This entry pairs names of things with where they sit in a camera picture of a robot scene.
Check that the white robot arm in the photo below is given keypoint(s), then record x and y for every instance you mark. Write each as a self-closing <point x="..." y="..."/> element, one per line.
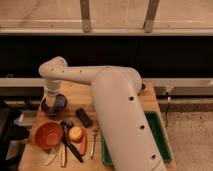
<point x="114" y="92"/>

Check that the pale wooden spoon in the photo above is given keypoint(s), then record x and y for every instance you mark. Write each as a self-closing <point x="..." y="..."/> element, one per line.
<point x="51" y="156"/>

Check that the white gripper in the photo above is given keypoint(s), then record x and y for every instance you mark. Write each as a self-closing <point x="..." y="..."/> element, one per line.
<point x="51" y="90"/>

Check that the silver fork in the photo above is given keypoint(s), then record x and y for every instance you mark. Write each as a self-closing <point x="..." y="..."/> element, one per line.
<point x="95" y="133"/>

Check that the wooden handled knife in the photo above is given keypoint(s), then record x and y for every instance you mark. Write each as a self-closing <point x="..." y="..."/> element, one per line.
<point x="63" y="155"/>

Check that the yellow red apple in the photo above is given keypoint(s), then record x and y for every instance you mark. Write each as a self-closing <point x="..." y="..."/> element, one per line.
<point x="75" y="134"/>

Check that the blue sponge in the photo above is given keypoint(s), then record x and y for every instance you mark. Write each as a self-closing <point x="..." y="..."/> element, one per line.
<point x="55" y="103"/>

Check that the purple bowl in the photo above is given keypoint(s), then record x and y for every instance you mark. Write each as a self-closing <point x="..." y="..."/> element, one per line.
<point x="48" y="111"/>

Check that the orange bowl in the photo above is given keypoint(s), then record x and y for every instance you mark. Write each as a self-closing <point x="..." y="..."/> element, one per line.
<point x="48" y="135"/>

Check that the orange carrot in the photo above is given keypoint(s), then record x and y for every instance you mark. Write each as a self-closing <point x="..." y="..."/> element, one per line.
<point x="83" y="146"/>

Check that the black rectangular block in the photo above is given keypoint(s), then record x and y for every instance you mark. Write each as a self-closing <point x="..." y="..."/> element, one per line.
<point x="84" y="118"/>

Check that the green plastic tray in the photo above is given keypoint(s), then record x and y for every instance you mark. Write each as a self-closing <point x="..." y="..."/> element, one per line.
<point x="159" y="136"/>

